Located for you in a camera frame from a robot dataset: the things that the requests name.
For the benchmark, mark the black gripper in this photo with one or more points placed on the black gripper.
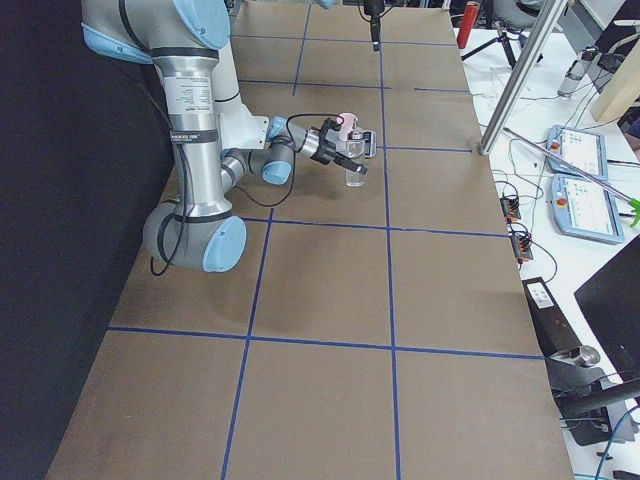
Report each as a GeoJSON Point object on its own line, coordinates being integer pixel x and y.
{"type": "Point", "coordinates": [326, 151]}

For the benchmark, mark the glass sauce bottle steel cap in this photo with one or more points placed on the glass sauce bottle steel cap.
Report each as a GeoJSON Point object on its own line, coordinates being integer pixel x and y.
{"type": "Point", "coordinates": [354, 150]}

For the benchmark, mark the pink cup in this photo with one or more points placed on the pink cup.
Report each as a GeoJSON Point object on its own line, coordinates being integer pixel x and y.
{"type": "Point", "coordinates": [348, 126]}

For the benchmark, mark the digital kitchen scale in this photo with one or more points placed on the digital kitchen scale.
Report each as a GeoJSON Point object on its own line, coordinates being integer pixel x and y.
{"type": "Point", "coordinates": [370, 143]}

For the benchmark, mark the red cylinder bottle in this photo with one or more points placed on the red cylinder bottle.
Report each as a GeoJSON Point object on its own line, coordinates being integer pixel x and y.
{"type": "Point", "coordinates": [469, 18]}

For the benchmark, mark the black tripod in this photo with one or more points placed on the black tripod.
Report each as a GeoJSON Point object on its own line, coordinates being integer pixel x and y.
{"type": "Point", "coordinates": [505, 37]}

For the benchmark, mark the teach pendant tablet near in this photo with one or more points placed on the teach pendant tablet near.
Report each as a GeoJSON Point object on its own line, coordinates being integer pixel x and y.
{"type": "Point", "coordinates": [585, 210]}

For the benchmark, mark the teach pendant tablet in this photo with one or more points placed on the teach pendant tablet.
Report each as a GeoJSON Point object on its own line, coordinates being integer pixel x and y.
{"type": "Point", "coordinates": [585, 210]}
{"type": "Point", "coordinates": [581, 148]}

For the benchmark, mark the teach pendant tablet far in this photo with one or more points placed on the teach pendant tablet far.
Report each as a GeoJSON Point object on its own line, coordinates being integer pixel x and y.
{"type": "Point", "coordinates": [581, 148]}

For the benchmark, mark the black monitor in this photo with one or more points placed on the black monitor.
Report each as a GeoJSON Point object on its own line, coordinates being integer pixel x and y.
{"type": "Point", "coordinates": [609, 302]}

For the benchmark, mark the aluminium frame post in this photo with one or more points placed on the aluminium frame post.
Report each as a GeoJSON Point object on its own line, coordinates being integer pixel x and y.
{"type": "Point", "coordinates": [543, 27]}

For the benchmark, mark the green handled reacher stick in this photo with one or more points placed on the green handled reacher stick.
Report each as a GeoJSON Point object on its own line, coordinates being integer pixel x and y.
{"type": "Point", "coordinates": [632, 202]}

